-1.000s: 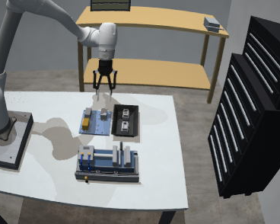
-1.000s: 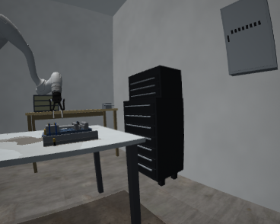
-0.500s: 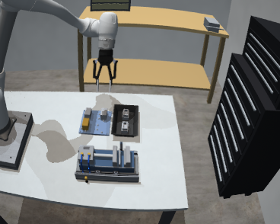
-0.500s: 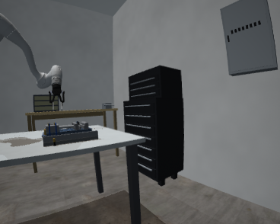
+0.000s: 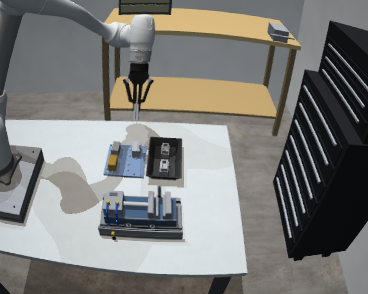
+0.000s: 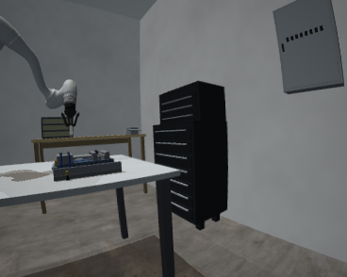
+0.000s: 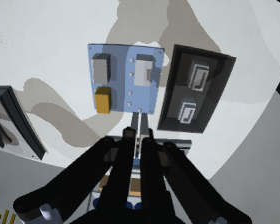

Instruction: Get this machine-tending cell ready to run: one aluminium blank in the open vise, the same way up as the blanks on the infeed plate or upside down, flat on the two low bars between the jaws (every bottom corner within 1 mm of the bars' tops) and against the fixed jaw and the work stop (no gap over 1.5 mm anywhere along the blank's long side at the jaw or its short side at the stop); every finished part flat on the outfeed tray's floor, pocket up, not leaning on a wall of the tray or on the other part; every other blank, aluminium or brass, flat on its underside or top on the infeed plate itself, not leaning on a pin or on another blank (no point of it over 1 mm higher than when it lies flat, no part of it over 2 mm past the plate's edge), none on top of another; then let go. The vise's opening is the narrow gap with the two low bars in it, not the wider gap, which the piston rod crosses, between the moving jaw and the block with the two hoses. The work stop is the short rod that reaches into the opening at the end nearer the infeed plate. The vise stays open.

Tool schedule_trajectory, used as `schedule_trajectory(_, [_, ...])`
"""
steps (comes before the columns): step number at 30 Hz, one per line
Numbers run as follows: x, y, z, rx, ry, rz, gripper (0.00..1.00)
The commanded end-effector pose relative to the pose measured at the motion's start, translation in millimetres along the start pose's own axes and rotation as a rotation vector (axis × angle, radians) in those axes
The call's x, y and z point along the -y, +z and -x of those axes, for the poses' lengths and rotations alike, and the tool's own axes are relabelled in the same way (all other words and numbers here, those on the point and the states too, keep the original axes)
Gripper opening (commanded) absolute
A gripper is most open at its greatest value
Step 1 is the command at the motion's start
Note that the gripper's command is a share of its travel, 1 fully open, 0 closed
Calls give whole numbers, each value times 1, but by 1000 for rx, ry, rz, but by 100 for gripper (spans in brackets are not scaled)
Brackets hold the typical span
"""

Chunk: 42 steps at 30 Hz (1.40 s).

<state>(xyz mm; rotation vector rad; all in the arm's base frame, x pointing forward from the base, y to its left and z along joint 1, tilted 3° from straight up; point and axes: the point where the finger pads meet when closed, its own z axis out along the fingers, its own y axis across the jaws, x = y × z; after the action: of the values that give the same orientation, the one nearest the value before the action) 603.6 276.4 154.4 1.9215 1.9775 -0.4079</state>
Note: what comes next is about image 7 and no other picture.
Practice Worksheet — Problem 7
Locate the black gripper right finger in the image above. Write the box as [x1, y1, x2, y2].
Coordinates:
[138, 112, 252, 224]

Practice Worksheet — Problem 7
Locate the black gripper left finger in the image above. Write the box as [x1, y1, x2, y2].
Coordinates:
[13, 112, 139, 224]

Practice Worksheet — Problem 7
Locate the yellow rectangular block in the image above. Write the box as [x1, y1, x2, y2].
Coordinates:
[94, 86, 112, 114]

